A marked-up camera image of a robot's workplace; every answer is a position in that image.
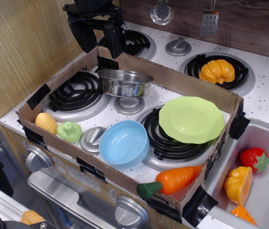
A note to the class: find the light green toy vegetable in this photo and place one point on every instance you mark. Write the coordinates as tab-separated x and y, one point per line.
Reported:
69	131

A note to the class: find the grey sink basin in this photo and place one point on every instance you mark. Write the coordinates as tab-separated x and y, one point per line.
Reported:
256	134

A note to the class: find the silver oven door handle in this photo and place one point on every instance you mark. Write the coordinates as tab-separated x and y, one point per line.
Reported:
65	198

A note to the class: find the silver oven knob left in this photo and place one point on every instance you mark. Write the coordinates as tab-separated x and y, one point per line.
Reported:
37	159

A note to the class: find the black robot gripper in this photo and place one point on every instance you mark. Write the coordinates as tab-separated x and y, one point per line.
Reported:
85	13

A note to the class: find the small steel pot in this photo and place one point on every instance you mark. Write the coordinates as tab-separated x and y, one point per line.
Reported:
122	83

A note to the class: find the silver knob back centre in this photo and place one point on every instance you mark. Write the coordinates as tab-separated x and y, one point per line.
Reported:
178	47

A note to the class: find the front left black burner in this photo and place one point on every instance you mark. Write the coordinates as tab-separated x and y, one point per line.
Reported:
78	99

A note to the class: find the light blue plastic bowl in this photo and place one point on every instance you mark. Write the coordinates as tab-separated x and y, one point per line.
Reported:
125	144

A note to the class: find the orange pumpkin half in sink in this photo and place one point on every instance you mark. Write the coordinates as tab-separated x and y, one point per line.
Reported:
238	184

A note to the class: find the front right black burner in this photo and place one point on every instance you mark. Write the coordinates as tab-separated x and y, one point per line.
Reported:
167	153

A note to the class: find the silver knob under pot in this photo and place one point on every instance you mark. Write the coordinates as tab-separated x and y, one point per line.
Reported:
129	106

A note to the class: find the silver oven knob right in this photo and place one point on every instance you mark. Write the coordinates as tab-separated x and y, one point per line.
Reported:
129	214

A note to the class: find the light green plastic plate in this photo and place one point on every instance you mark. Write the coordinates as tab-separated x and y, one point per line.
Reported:
191	120

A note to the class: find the back left black burner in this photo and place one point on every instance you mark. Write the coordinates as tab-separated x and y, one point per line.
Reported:
140	45

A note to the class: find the yellow toy corn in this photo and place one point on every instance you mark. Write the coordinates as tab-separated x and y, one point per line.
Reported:
46	122

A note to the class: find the orange toy piece in sink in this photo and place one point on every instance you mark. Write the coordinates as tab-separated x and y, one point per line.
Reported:
242	213

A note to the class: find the orange toy pumpkin half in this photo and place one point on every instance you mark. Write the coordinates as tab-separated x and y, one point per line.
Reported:
217	71

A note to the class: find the black burner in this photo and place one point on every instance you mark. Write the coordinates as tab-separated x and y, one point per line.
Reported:
78	99
167	153
244	76
140	45

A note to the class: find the silver knob near bowl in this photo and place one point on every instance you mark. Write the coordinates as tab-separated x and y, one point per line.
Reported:
90	139

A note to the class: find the silver oven knob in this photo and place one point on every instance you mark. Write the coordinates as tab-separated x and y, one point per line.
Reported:
129	214
37	159

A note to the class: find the back right black burner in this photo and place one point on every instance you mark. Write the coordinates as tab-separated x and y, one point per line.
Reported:
244	76

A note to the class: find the hanging silver spatula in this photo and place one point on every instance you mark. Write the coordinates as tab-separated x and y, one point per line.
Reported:
209	21

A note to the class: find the orange toy bottom left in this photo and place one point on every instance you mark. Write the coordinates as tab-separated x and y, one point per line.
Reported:
30	217

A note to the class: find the orange toy carrot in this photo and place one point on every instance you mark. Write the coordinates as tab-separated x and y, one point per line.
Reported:
169	181

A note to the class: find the hanging silver ladle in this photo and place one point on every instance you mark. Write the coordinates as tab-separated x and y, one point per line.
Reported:
162	12

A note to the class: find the red toy strawberry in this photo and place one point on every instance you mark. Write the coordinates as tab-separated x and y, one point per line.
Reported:
256	158

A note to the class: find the brown cardboard fence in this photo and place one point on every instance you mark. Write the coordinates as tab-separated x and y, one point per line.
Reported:
95	180

